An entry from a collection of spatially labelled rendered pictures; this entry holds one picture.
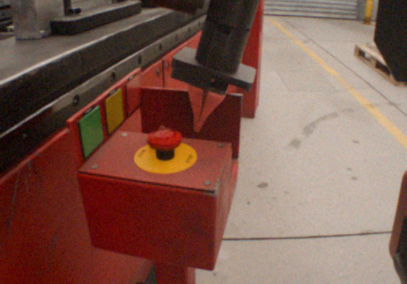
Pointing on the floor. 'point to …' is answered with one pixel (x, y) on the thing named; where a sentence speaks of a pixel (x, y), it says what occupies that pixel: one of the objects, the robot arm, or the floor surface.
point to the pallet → (374, 62)
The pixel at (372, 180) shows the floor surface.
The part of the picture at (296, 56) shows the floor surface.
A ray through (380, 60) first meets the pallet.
